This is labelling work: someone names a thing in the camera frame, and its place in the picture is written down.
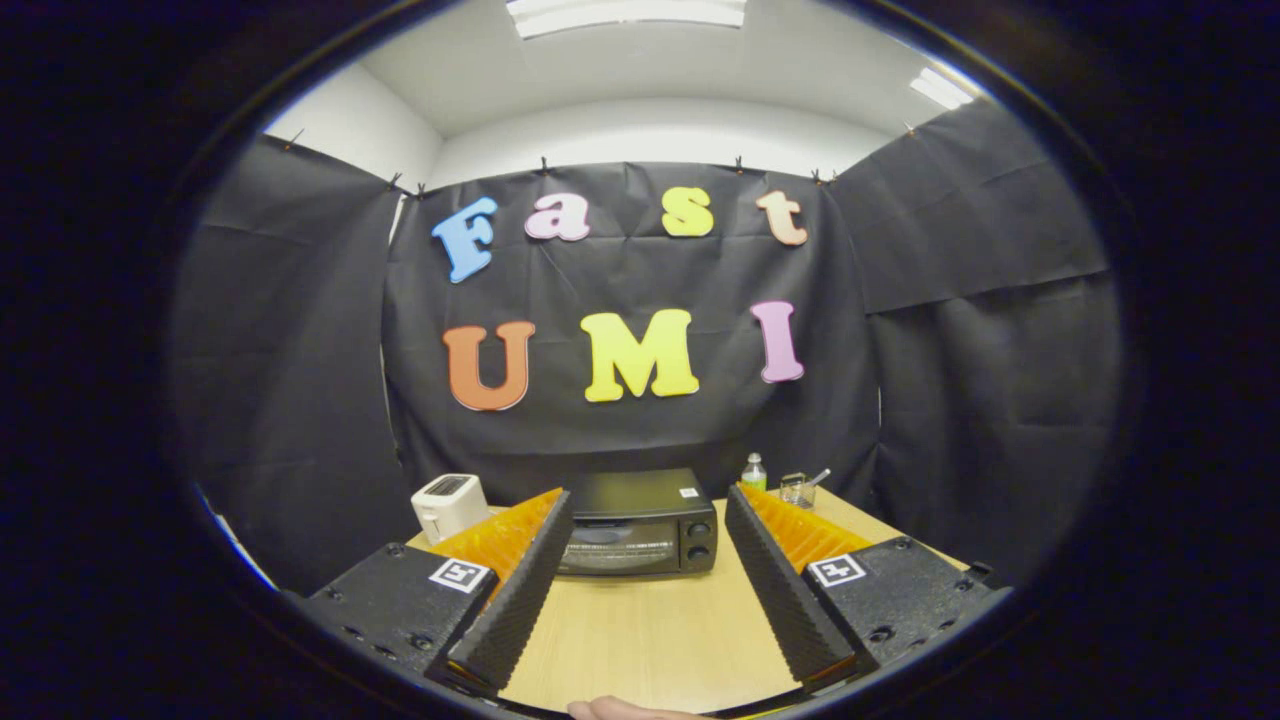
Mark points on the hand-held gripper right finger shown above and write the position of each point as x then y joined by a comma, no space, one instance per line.
780,590

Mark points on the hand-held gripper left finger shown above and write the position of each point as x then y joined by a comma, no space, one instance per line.
520,590

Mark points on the black toaster oven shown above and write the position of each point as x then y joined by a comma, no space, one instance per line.
640,495

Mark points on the white toaster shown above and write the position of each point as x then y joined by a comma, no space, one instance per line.
450,505

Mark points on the green label bottle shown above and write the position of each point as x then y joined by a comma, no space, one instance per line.
754,475

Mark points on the metal utensil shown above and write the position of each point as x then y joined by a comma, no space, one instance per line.
820,477

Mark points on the small ceiling light panel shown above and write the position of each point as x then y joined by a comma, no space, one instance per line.
942,88

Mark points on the long ceiling light panel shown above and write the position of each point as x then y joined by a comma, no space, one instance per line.
625,14

